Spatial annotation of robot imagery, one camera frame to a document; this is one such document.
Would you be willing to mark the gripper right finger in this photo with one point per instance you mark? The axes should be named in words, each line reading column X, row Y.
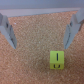
column 74, row 27

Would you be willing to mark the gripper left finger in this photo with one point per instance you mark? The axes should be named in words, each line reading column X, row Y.
column 7, row 30

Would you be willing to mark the yellow block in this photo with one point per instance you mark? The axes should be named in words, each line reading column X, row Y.
column 56, row 60

